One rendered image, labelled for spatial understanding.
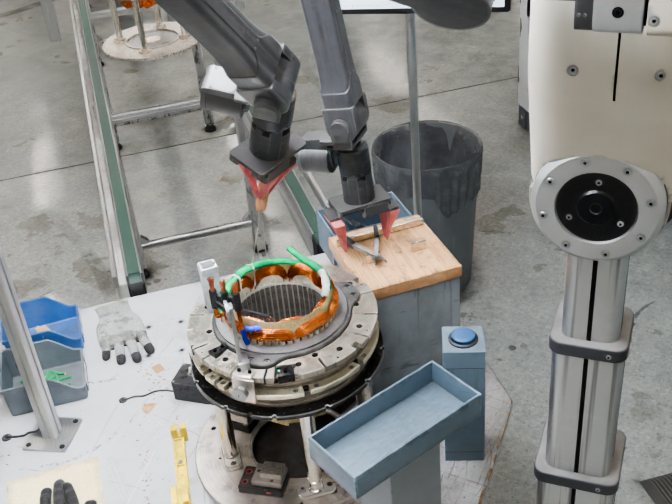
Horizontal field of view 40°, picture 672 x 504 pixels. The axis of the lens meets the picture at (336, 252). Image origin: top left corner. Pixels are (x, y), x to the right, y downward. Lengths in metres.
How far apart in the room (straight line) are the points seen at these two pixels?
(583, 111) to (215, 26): 0.43
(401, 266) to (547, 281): 1.84
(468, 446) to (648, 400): 1.41
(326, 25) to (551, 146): 0.54
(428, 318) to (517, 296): 1.69
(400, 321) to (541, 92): 0.74
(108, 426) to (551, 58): 1.19
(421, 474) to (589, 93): 0.66
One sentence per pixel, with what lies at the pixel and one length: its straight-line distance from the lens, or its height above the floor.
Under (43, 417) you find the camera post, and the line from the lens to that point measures 1.86.
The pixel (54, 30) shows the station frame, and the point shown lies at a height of 0.79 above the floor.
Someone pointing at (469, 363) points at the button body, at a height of 1.01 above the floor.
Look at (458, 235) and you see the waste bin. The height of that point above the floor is 0.27.
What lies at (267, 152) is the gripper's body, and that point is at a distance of 1.31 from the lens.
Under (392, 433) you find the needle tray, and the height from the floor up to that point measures 1.02.
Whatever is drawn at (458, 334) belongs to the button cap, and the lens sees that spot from 1.56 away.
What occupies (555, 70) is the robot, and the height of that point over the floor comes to 1.62.
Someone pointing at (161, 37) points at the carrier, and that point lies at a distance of 3.74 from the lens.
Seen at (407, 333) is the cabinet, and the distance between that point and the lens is 1.72.
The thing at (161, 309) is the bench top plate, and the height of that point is 0.78.
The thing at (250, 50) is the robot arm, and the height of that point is 1.62.
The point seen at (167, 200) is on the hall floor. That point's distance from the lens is 4.21.
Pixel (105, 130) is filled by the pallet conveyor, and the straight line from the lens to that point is 3.11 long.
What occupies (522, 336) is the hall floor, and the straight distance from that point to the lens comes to 3.22.
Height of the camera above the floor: 2.02
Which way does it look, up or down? 33 degrees down
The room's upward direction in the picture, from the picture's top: 6 degrees counter-clockwise
